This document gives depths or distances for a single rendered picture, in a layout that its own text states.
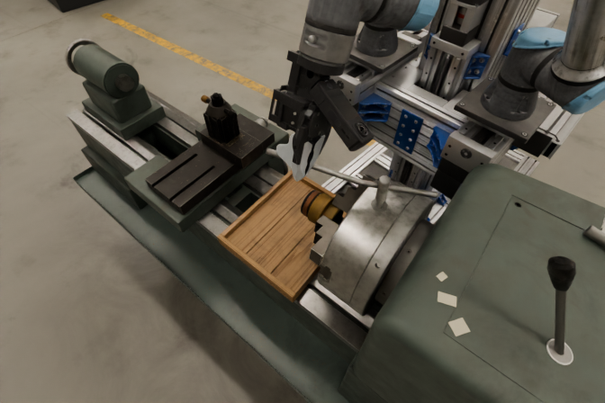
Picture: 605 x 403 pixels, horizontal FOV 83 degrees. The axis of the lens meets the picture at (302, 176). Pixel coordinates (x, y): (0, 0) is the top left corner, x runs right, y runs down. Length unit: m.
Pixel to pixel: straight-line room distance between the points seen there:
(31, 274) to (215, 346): 1.15
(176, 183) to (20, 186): 1.96
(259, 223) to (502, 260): 0.69
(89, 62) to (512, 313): 1.47
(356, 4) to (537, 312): 0.55
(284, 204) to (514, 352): 0.76
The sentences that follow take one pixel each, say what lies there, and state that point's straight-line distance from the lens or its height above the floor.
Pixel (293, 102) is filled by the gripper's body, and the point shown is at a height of 1.50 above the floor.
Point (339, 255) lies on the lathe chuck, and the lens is 0.73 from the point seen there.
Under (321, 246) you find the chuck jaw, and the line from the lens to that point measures 0.80.
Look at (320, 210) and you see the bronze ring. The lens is 0.86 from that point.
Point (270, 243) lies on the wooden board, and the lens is 1.08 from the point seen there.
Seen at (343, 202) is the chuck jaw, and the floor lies 1.13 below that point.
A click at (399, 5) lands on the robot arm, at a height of 1.61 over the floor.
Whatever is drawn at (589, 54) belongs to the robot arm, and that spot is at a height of 1.44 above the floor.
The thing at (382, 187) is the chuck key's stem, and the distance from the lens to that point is 0.67.
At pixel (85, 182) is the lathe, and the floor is 0.54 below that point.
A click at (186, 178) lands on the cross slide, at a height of 0.97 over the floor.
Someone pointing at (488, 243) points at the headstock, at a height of 1.25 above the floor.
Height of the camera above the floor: 1.82
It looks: 49 degrees down
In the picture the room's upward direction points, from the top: straight up
